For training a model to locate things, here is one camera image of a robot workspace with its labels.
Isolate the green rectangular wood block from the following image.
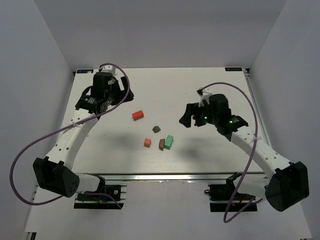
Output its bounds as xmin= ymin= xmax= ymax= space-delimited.
xmin=164 ymin=135 xmax=174 ymax=150

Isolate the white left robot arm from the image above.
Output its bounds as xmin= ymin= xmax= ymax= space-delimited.
xmin=33 ymin=71 xmax=134 ymax=198

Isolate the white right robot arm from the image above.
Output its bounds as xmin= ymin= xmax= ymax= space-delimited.
xmin=179 ymin=94 xmax=310 ymax=212

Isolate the olive roof wood block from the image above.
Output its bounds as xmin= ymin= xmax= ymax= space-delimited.
xmin=152 ymin=125 xmax=161 ymax=134

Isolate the brown wood block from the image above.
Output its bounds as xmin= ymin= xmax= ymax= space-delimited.
xmin=158 ymin=138 xmax=166 ymax=150

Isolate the salmon cube wood block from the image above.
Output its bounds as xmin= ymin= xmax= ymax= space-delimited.
xmin=143 ymin=138 xmax=152 ymax=148

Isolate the blue label left corner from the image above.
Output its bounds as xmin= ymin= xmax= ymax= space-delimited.
xmin=76 ymin=69 xmax=94 ymax=74

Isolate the blue label corner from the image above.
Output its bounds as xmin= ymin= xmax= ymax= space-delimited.
xmin=224 ymin=67 xmax=243 ymax=72
xmin=76 ymin=69 xmax=94 ymax=74

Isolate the blue label right corner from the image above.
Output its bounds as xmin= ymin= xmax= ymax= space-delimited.
xmin=224 ymin=67 xmax=243 ymax=72

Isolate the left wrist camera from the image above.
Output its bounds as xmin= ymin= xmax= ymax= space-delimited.
xmin=98 ymin=64 xmax=117 ymax=76

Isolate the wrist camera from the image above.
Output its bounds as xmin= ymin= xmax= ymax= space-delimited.
xmin=98 ymin=64 xmax=117 ymax=76
xmin=197 ymin=88 xmax=213 ymax=108

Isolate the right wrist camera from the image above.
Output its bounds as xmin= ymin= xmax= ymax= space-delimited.
xmin=197 ymin=88 xmax=213 ymax=108

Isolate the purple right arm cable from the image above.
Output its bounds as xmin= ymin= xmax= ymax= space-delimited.
xmin=198 ymin=82 xmax=265 ymax=223

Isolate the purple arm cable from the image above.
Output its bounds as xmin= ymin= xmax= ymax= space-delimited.
xmin=9 ymin=62 xmax=131 ymax=210
xmin=198 ymin=82 xmax=265 ymax=223

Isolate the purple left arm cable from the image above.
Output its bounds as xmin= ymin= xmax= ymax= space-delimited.
xmin=9 ymin=62 xmax=131 ymax=210

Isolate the right side aluminium rail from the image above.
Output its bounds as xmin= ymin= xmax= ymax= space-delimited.
xmin=243 ymin=68 xmax=272 ymax=147

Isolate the aluminium table edge rail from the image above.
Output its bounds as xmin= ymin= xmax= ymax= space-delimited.
xmin=69 ymin=172 xmax=273 ymax=182

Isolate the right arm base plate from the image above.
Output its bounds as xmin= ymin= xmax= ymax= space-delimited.
xmin=204 ymin=184 xmax=258 ymax=213

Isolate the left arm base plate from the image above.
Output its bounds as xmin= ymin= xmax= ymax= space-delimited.
xmin=73 ymin=182 xmax=127 ymax=210

